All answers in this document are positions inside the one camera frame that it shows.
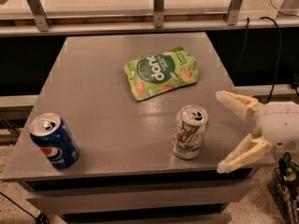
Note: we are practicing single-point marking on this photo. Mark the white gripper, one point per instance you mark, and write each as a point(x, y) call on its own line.
point(277, 125)

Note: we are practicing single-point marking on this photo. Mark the white green 7up can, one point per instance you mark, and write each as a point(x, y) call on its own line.
point(190, 129)

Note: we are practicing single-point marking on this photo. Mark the blue pepsi can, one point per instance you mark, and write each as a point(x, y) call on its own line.
point(50, 133)

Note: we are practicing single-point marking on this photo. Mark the green item in basket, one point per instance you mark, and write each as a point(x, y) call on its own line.
point(288, 168)

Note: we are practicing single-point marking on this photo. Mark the green snack bag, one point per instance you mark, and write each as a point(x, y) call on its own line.
point(156, 74)

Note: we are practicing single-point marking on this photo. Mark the grey drawer cabinet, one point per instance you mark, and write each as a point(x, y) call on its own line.
point(126, 170)

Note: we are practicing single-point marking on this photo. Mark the black wire basket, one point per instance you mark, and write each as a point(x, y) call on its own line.
point(281, 195)

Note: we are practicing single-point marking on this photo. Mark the metal rail frame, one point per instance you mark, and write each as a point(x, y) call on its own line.
point(107, 17)

